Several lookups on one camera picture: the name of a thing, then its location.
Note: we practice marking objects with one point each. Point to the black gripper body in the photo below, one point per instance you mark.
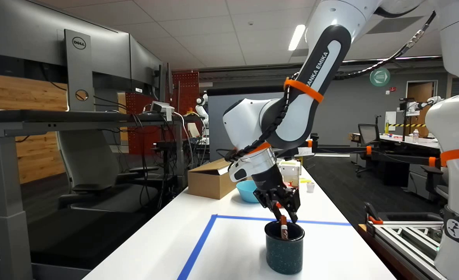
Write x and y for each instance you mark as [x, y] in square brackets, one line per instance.
[268, 186]

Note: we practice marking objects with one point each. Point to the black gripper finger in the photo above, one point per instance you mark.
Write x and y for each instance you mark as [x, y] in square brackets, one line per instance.
[293, 204]
[270, 204]

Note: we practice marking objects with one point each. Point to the orange marker pen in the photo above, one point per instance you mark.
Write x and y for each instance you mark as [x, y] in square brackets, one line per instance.
[284, 231]

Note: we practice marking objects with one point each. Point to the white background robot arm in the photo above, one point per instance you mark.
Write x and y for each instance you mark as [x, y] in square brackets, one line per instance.
[203, 114]

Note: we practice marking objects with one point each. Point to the aluminium rail robot base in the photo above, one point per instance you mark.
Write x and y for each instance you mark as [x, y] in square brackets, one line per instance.
[405, 239]

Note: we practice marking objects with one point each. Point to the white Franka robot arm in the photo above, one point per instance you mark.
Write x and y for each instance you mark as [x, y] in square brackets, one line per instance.
[312, 103]

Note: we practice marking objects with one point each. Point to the dark teal speckled mug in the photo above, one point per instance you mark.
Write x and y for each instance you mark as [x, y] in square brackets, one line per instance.
[284, 257]

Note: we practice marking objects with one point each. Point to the white wrist sensor box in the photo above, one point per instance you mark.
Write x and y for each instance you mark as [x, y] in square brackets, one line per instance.
[253, 165]

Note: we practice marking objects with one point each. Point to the white plastic container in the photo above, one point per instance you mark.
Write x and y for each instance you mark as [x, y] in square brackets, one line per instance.
[290, 172]

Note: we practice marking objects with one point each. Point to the blue tape strip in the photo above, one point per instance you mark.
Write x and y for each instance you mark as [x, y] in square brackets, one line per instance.
[198, 249]
[239, 218]

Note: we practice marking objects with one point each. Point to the cardboard box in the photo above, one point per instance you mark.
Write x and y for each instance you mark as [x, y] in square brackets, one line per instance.
[211, 179]

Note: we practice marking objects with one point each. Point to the white device on desk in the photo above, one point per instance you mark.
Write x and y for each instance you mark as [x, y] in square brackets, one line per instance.
[159, 109]

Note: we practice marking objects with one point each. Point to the cluttered background work table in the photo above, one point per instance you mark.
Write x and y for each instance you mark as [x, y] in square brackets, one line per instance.
[408, 137]

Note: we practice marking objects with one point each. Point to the rectangular ceiling light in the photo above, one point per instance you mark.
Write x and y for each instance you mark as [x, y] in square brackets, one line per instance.
[296, 38]

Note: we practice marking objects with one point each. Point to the brown wooden door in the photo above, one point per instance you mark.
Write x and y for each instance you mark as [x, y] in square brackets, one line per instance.
[421, 95]

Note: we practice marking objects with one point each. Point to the grey office chair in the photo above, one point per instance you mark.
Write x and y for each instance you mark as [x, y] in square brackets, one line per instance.
[97, 165]

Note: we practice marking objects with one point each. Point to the grey Dell monitor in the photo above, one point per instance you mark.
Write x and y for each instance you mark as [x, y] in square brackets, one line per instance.
[109, 67]

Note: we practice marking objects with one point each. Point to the grey standing desk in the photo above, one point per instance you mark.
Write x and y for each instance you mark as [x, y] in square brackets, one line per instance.
[11, 207]

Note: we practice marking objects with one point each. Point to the black camera mount rod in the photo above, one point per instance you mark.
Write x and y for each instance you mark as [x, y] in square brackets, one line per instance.
[394, 156]

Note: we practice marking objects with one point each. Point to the round green wall sign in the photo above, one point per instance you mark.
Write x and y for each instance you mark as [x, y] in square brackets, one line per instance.
[380, 77]

